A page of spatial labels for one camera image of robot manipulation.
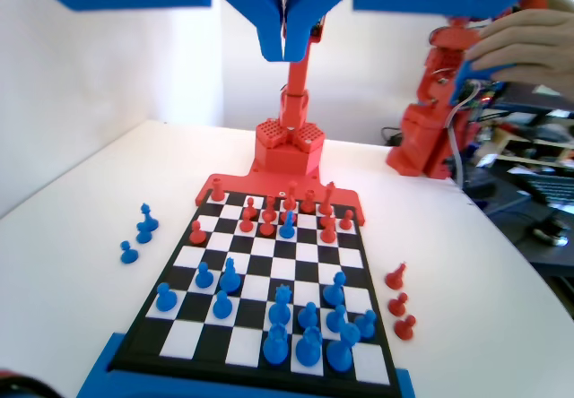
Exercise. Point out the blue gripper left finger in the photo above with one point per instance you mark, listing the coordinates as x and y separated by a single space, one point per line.
260 3

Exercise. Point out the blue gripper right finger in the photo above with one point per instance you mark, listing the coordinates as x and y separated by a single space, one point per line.
305 3

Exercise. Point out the red leader robot arm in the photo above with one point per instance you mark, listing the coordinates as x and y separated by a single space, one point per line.
417 138

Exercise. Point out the red robot arm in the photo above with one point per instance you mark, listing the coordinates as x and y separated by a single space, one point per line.
289 156

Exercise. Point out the red chess queen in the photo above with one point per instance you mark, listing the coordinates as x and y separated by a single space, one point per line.
292 194

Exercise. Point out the red chess rook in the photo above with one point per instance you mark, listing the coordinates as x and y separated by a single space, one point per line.
217 194
307 201

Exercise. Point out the red chess king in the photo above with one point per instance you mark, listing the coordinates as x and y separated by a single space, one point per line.
329 201

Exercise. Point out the red chess pawn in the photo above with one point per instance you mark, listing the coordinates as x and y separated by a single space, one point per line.
398 306
345 221
249 210
196 236
246 227
327 221
266 229
406 328

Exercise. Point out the blue chess pawn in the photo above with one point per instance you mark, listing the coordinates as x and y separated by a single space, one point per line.
128 255
167 301
143 236
221 308
365 326
204 279
335 322
308 319

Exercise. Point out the blue chess queen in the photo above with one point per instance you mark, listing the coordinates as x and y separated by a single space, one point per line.
280 315

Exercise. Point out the blue chess rook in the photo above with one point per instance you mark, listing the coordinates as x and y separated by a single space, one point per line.
308 353
274 351

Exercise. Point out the bare person hand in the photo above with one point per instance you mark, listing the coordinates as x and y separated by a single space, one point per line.
529 48

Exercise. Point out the black power adapter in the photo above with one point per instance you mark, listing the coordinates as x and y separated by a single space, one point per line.
392 137

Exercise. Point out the black and white chessboard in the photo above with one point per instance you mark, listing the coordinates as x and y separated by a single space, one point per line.
273 256

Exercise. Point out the dark desk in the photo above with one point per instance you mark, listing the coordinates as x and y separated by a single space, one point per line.
502 201

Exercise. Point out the black computer keyboard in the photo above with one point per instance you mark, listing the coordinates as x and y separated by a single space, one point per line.
553 189

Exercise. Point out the blue board mounting plate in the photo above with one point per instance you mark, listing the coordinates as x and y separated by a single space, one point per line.
96 380

